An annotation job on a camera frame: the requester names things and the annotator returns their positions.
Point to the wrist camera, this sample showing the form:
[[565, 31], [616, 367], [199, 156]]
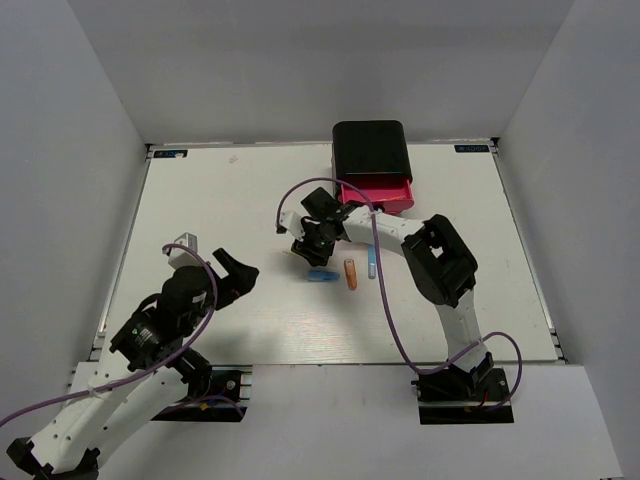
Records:
[[290, 222], [182, 257]]

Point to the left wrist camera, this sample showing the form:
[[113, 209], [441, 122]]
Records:
[[182, 257]]

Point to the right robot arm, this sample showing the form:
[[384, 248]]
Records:
[[441, 265]]

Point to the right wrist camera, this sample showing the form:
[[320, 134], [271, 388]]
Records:
[[290, 222]]

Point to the orange correction tape case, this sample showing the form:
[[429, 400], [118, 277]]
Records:
[[350, 274]]

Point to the right corner label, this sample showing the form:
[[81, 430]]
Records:
[[471, 148]]

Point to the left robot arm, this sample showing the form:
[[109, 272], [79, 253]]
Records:
[[150, 367]]

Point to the blue utility knife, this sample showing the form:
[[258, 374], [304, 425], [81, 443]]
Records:
[[372, 268]]

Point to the black drawer cabinet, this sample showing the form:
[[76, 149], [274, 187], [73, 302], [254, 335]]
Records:
[[370, 147]]

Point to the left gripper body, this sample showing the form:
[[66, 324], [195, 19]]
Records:
[[222, 298]]

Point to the blue correction tape case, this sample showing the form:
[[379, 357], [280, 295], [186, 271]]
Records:
[[324, 276]]

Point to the left corner label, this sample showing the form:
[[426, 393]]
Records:
[[170, 154]]

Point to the corner label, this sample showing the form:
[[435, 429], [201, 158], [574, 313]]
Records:
[[471, 148], [170, 154]]

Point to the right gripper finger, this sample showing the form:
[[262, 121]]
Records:
[[317, 257], [299, 249]]

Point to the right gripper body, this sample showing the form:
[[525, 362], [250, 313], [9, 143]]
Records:
[[317, 236]]

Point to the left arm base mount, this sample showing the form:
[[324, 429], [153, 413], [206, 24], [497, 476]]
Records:
[[226, 401]]

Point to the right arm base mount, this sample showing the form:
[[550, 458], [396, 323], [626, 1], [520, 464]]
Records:
[[442, 402]]

